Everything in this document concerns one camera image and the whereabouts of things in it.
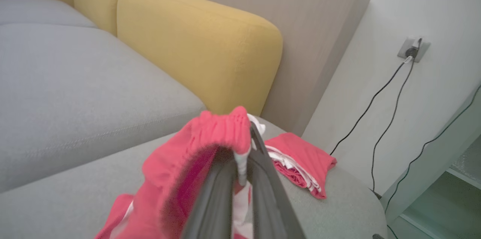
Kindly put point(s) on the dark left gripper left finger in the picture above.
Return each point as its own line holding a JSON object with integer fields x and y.
{"x": 216, "y": 201}

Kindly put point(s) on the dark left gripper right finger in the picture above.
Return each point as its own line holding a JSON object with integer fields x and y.
{"x": 270, "y": 201}

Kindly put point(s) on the red mesh jersey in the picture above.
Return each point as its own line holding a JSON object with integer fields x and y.
{"x": 169, "y": 179}

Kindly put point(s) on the folded red white garment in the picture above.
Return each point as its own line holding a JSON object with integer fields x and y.
{"x": 304, "y": 152}

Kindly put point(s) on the large grey sofa seat cushion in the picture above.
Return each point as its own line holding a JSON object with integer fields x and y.
{"x": 56, "y": 212}

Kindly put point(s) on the pale glass shelf cabinet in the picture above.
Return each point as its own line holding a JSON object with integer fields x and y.
{"x": 432, "y": 164}

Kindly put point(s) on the brown wooden side panel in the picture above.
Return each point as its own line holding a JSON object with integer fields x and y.
{"x": 308, "y": 24}

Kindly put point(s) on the white power plug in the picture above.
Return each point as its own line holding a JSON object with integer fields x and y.
{"x": 408, "y": 59}

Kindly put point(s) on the black power plug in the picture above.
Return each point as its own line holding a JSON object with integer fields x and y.
{"x": 412, "y": 52}

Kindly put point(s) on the grey wall socket plate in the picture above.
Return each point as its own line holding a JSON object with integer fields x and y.
{"x": 424, "y": 49}

